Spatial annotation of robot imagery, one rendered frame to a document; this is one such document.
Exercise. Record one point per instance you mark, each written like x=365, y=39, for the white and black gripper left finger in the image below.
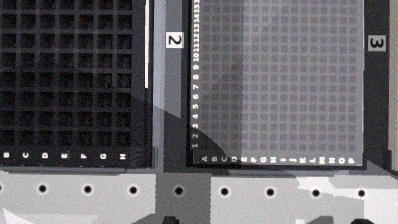
x=170, y=220

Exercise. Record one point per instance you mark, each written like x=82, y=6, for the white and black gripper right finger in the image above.
x=362, y=221

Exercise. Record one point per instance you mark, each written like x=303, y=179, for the black well plate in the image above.
x=36, y=40

